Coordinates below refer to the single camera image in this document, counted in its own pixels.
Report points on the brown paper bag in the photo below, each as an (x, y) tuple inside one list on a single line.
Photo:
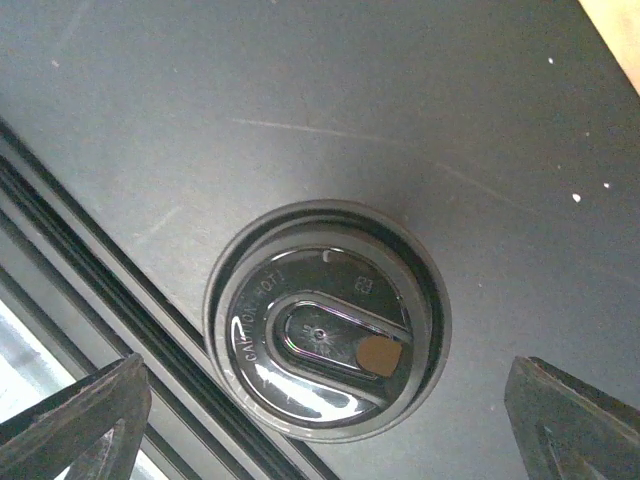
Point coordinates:
[(618, 23)]

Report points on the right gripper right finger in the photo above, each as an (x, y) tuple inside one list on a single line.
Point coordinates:
[(568, 429)]

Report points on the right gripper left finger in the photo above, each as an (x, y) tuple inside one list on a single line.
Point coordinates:
[(91, 429)]

